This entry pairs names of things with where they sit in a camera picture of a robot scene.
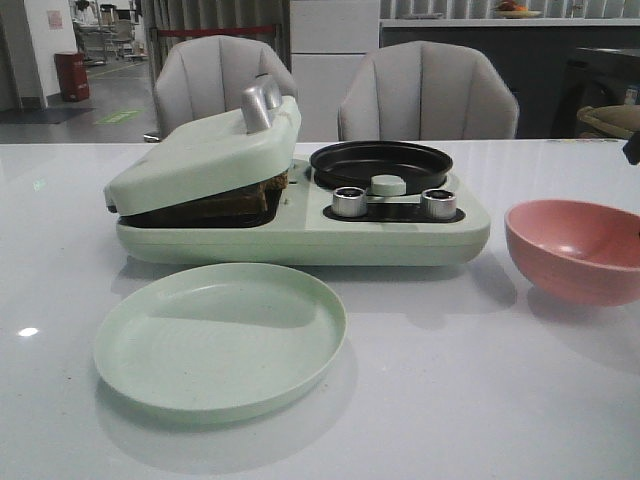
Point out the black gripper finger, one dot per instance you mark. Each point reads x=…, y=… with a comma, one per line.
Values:
x=631, y=151

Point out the pink bowl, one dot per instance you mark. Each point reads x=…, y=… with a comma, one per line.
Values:
x=578, y=251

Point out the bread slice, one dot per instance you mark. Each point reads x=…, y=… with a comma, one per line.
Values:
x=275, y=185
x=241, y=201

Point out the green breakfast maker lid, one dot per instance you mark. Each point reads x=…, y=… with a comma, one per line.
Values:
x=212, y=155

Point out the green breakfast maker base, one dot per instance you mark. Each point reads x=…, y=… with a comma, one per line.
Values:
x=301, y=233

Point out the dark counter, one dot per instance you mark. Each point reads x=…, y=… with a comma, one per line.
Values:
x=553, y=66

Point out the fruit plate on counter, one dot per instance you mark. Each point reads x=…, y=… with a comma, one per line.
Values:
x=510, y=9

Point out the right silver knob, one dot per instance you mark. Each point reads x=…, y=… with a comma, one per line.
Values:
x=439, y=204

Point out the silver knob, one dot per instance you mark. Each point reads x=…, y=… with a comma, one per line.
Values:
x=349, y=202
x=439, y=204

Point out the right grey chair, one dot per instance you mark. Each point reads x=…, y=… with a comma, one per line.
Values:
x=424, y=90

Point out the grey chair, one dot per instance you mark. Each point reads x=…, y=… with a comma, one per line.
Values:
x=424, y=90
x=206, y=76

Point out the black frying pan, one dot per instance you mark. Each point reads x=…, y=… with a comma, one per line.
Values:
x=354, y=163

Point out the left silver knob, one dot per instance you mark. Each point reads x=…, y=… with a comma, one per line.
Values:
x=349, y=202

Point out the white refrigerator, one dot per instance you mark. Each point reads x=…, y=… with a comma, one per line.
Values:
x=328, y=39

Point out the red barrier belt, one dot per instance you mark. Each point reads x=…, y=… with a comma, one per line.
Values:
x=233, y=31

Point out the left grey chair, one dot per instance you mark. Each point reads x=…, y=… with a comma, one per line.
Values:
x=206, y=76

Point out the green round plate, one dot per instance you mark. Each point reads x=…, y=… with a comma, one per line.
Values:
x=221, y=343

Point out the grey curtain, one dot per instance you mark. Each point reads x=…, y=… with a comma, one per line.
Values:
x=206, y=14

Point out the red trash bin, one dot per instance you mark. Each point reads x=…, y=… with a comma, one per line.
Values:
x=72, y=76

